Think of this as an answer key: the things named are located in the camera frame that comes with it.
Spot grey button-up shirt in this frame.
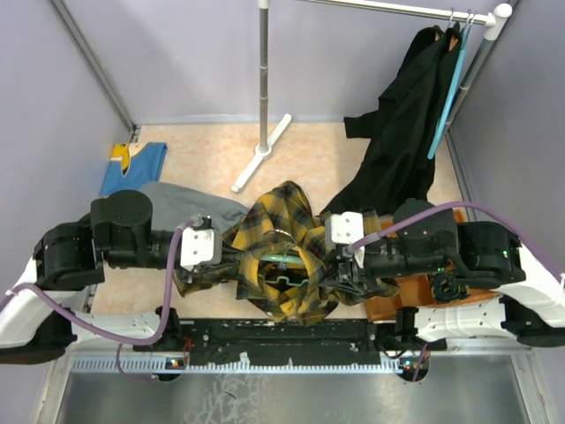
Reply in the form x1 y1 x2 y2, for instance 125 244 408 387
139 182 249 233

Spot yellow black plaid shirt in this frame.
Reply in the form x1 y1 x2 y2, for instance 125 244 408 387
173 181 399 326

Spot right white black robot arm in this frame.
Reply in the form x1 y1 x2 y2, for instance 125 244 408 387
325 199 564 350

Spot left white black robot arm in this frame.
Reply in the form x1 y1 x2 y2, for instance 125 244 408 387
1 190 242 365

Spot folded blue shirt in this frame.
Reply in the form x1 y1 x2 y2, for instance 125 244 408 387
100 142 168 197

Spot orange wooden compartment tray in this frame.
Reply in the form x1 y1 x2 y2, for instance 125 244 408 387
364 208 495 323

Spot rolled dark blue tie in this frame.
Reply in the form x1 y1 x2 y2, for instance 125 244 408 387
431 274 469 304

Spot white rack foot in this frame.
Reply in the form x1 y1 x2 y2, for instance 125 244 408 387
230 114 292 193

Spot black hanging garments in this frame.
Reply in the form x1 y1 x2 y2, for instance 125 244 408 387
324 24 462 216

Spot metal clothes rack pole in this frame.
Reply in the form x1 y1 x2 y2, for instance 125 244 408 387
257 0 271 149

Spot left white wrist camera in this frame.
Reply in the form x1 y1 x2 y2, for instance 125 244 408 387
179 215 222 271

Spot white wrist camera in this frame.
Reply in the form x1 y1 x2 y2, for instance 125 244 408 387
324 212 365 269
179 215 222 271

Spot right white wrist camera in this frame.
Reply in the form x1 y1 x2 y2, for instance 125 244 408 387
324 212 365 269

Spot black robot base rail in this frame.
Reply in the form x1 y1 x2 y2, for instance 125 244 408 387
133 318 424 366

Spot horizontal metal clothes rail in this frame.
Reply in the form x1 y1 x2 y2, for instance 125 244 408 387
313 0 514 27

